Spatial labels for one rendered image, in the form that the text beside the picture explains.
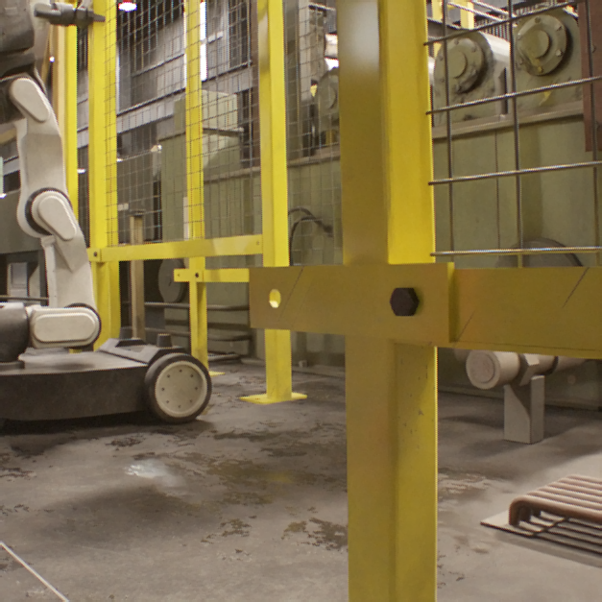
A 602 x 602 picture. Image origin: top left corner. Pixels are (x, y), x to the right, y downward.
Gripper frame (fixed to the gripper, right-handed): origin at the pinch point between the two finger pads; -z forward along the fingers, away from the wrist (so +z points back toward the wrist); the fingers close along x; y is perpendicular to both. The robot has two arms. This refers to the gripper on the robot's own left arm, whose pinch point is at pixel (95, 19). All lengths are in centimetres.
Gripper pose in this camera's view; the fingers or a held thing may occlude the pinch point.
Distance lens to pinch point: 313.0
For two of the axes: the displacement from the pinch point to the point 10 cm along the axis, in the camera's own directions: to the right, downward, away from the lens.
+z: -7.9, 0.4, -6.2
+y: -0.2, -10.0, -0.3
